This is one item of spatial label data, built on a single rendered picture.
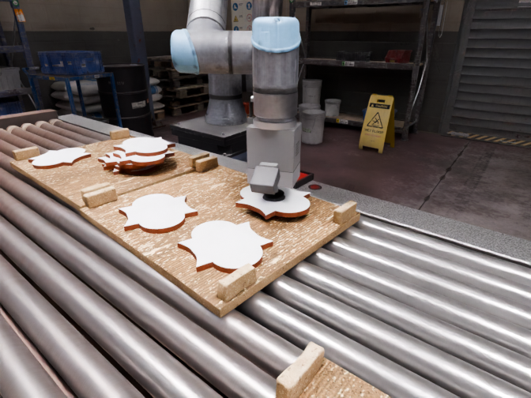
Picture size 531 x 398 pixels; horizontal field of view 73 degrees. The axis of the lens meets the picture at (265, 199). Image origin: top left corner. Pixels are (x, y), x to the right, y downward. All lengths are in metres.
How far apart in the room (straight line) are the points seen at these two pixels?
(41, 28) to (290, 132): 5.57
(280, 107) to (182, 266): 0.29
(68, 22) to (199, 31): 5.53
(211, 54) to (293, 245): 0.36
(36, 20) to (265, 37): 5.53
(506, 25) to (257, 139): 4.68
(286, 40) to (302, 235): 0.31
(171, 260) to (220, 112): 0.81
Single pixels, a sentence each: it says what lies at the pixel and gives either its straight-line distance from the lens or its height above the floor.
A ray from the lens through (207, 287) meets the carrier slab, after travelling 0.50.
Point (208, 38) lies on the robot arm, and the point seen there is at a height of 1.23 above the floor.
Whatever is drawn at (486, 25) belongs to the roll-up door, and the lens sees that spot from 5.19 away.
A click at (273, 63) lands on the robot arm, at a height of 1.20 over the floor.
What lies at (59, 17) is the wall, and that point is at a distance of 6.16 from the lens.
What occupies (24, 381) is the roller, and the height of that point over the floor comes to 0.92.
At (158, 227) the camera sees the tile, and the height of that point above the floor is 0.95.
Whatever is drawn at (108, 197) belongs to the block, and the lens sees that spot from 0.77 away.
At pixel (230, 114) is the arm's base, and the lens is 1.29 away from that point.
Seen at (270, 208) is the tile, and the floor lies 0.96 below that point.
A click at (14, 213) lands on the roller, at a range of 0.88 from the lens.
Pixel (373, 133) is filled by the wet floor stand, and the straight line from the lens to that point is 4.28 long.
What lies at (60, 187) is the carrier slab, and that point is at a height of 0.94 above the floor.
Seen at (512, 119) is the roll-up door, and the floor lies 0.30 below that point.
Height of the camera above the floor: 1.24
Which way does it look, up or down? 25 degrees down
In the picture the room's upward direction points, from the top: straight up
